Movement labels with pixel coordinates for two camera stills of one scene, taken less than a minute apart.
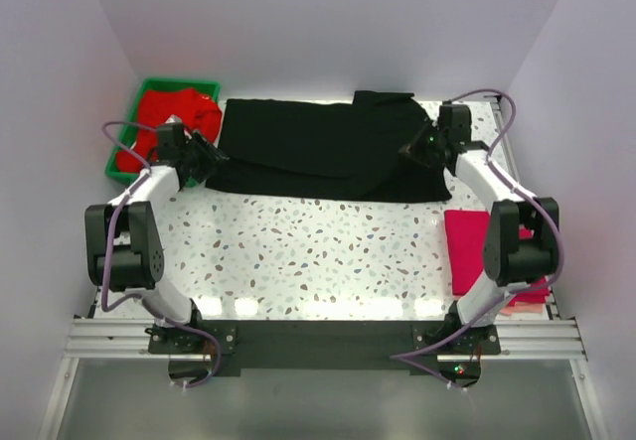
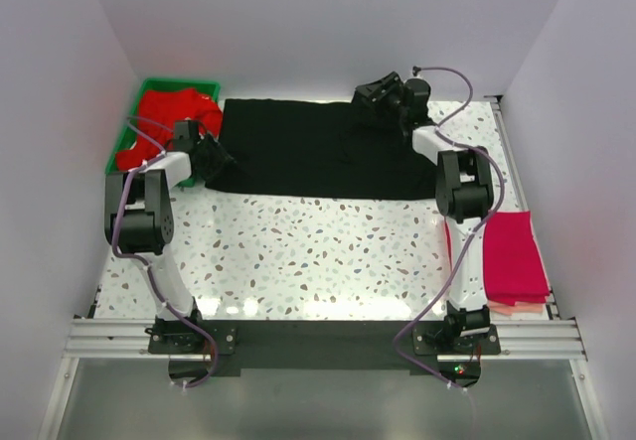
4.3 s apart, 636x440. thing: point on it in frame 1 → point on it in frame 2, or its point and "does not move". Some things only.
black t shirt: (347, 149) does not move
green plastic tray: (127, 136) does not move
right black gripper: (420, 145) → (377, 92)
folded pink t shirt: (525, 308) does not move
